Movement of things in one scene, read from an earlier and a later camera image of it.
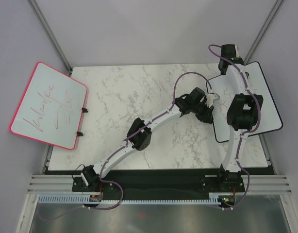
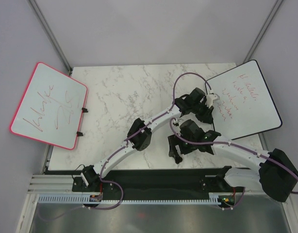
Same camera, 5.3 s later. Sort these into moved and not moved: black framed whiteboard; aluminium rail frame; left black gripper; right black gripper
Moved: right black gripper
Not moved: left black gripper; aluminium rail frame; black framed whiteboard
